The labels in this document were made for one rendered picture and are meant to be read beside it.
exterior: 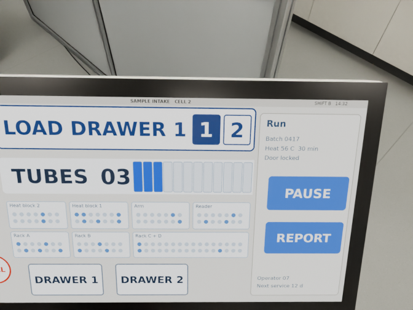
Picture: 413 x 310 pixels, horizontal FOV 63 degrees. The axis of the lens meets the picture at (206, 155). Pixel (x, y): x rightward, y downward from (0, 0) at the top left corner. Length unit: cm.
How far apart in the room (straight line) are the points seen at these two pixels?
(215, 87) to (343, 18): 213
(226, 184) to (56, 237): 22
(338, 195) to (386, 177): 153
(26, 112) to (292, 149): 31
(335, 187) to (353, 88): 12
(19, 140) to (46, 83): 7
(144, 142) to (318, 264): 27
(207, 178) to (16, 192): 23
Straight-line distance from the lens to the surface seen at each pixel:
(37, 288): 52
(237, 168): 41
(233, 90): 39
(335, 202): 45
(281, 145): 41
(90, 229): 45
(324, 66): 245
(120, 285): 49
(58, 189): 45
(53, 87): 42
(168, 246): 45
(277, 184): 42
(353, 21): 247
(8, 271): 52
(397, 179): 200
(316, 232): 46
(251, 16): 106
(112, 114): 40
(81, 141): 42
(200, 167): 41
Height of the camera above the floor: 146
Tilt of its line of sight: 54 degrees down
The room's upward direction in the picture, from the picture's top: 3 degrees clockwise
